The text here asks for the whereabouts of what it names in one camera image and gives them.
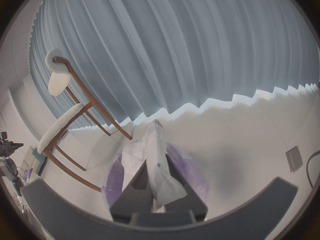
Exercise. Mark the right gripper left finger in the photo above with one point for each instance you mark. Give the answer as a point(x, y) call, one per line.
point(135, 196)

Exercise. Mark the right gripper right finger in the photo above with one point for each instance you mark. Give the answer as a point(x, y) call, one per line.
point(196, 204)

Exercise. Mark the purple plastic bag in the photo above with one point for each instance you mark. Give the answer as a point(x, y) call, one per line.
point(113, 174)

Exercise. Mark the white paper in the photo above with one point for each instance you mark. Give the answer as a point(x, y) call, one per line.
point(157, 154)

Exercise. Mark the white trash bin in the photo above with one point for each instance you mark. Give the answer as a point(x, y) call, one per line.
point(203, 191)

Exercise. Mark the wooden chair with white cushions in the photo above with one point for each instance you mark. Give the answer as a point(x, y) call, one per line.
point(62, 126)

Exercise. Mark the pale blue curtain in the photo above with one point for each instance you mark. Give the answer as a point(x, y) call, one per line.
point(175, 46)

